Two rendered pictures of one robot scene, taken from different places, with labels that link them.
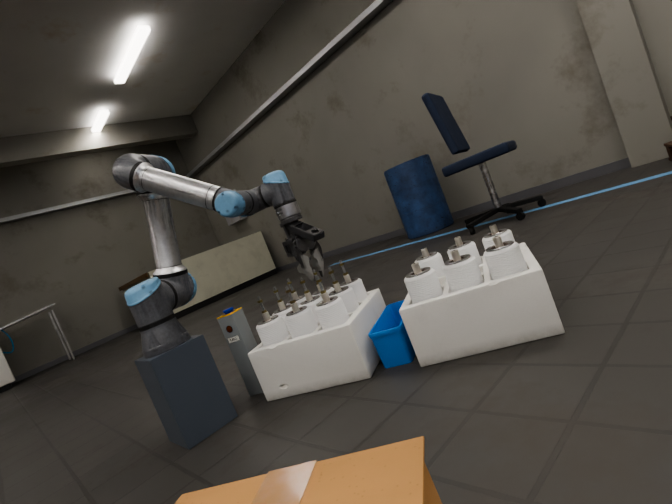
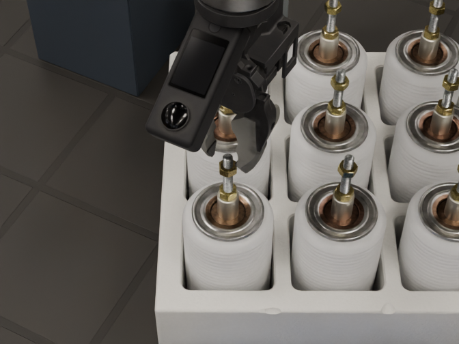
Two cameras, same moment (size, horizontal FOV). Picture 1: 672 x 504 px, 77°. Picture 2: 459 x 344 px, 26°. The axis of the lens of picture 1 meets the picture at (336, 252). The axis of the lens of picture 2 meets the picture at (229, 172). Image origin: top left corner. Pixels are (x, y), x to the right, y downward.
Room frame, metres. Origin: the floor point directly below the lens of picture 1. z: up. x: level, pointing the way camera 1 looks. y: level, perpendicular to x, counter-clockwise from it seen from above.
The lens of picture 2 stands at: (1.11, -0.49, 1.08)
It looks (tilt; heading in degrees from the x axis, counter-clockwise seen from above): 51 degrees down; 68
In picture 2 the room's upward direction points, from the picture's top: straight up
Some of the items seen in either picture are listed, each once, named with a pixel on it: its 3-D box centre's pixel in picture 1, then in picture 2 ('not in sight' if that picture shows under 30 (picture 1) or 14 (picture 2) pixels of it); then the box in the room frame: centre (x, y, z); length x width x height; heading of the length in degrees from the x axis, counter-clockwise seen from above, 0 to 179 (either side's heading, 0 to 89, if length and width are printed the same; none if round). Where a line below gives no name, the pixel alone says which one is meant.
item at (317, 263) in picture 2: (348, 314); (334, 261); (1.45, 0.04, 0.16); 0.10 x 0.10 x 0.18
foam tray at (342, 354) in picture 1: (326, 341); (323, 213); (1.49, 0.15, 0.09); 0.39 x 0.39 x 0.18; 68
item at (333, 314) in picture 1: (337, 327); (227, 260); (1.34, 0.09, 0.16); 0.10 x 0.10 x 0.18
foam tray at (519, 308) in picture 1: (476, 299); not in sight; (1.29, -0.35, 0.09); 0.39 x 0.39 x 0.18; 69
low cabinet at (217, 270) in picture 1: (199, 280); not in sight; (7.22, 2.37, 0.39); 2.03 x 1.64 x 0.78; 131
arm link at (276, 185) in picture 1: (278, 189); not in sight; (1.35, 0.10, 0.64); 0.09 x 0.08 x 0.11; 73
